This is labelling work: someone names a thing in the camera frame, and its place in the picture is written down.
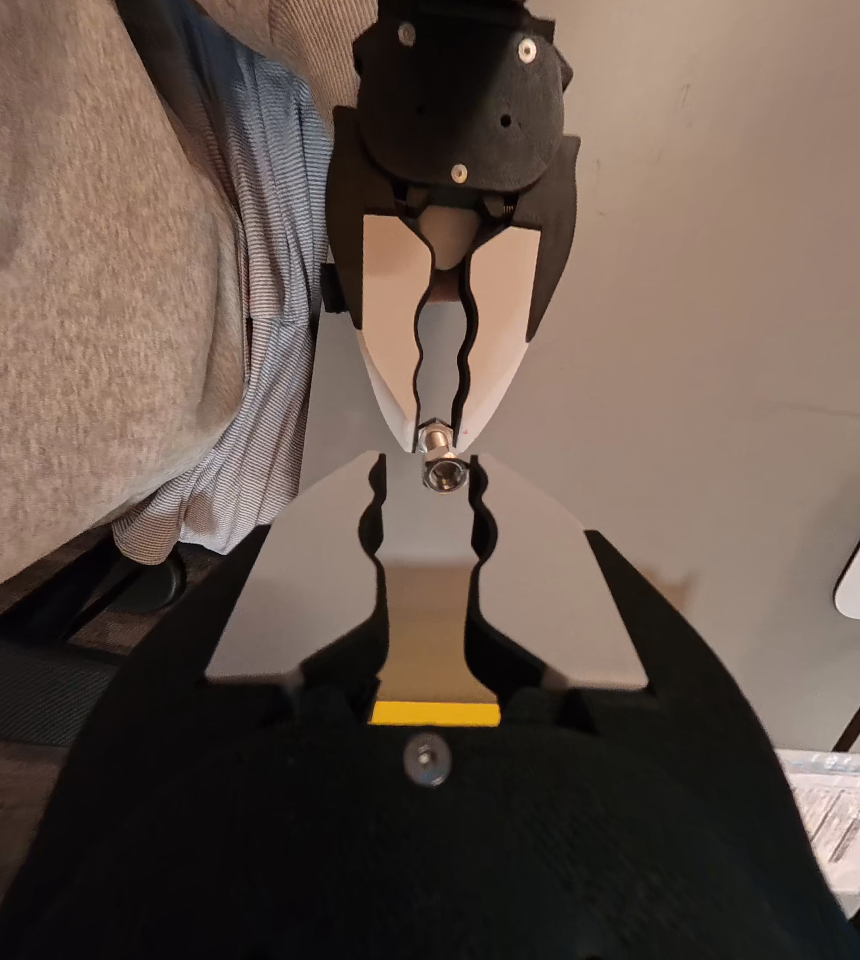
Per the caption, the grey desk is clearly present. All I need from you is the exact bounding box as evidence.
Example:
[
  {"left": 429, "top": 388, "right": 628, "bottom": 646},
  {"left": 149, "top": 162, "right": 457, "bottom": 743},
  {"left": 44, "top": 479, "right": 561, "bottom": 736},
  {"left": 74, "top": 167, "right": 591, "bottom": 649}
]
[{"left": 302, "top": 0, "right": 860, "bottom": 909}]

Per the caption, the striped blue shirt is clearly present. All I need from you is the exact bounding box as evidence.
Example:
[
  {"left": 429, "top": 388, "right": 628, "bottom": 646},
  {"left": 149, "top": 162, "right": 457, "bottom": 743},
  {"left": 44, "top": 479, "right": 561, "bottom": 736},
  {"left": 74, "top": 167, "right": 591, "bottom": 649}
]
[{"left": 111, "top": 22, "right": 334, "bottom": 567}]

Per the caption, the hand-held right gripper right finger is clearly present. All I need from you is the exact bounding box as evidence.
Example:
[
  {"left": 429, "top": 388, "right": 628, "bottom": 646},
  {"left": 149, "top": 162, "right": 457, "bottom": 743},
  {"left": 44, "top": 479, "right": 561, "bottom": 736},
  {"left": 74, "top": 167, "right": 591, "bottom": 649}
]
[{"left": 466, "top": 452, "right": 652, "bottom": 693}]

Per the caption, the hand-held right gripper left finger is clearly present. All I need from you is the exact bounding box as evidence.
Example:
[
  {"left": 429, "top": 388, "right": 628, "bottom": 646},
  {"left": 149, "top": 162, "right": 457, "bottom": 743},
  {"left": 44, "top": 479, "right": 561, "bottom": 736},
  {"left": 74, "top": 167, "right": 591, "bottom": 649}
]
[{"left": 203, "top": 450, "right": 390, "bottom": 691}]

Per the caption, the steel hex nut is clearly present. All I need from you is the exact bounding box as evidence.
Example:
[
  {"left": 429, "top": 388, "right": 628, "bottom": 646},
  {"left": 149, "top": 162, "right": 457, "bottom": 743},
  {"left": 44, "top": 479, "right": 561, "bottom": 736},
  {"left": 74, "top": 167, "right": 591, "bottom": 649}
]
[{"left": 413, "top": 417, "right": 463, "bottom": 454}]

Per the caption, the laminated paper sheet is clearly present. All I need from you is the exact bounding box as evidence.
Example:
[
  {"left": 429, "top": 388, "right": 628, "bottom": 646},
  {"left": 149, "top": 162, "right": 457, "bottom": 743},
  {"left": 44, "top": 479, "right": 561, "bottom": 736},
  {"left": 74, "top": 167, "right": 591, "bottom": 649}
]
[{"left": 775, "top": 748, "right": 860, "bottom": 912}]

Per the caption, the yellow plastic bin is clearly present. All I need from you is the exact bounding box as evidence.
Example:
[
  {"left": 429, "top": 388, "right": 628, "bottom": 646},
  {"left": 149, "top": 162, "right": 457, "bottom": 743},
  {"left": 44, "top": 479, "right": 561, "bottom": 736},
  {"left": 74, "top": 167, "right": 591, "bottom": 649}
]
[{"left": 368, "top": 699, "right": 502, "bottom": 727}]

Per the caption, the steel hex bolt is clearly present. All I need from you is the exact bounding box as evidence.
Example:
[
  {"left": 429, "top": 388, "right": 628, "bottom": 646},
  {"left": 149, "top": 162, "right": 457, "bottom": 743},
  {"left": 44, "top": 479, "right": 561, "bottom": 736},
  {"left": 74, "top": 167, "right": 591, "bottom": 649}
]
[{"left": 419, "top": 421, "right": 471, "bottom": 496}]

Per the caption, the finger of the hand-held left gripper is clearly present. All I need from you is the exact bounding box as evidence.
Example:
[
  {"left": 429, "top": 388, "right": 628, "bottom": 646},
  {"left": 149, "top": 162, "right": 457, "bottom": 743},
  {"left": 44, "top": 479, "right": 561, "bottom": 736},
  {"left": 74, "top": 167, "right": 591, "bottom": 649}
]
[
  {"left": 357, "top": 213, "right": 435, "bottom": 453},
  {"left": 456, "top": 223, "right": 542, "bottom": 453}
]

